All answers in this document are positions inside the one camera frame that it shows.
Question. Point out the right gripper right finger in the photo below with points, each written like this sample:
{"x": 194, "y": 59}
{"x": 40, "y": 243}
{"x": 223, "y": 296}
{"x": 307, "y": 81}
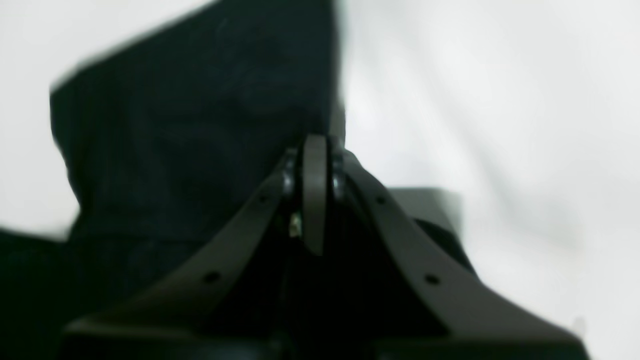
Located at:
{"x": 475, "y": 317}

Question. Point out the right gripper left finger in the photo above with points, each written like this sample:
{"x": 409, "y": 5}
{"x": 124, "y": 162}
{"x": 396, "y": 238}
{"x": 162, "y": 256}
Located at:
{"x": 176, "y": 307}

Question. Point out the black T-shirt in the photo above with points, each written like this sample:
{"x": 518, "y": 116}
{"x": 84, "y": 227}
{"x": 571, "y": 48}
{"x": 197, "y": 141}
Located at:
{"x": 163, "y": 142}

